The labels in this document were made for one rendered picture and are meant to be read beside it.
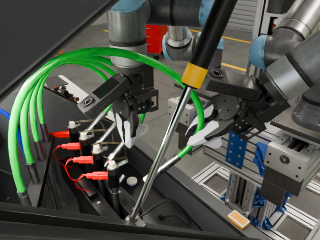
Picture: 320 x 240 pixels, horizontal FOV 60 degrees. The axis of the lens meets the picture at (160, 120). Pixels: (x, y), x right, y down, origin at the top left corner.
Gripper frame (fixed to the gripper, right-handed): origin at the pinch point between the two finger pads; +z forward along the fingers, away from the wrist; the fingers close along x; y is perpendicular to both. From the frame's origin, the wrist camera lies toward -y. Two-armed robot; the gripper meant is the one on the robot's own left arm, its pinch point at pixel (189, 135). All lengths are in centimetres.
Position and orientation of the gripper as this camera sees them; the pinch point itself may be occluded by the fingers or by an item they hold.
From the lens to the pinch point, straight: 60.9
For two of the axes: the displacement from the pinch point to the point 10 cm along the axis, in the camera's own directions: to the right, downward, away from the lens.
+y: 7.2, 4.9, 5.0
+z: -7.0, 5.4, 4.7
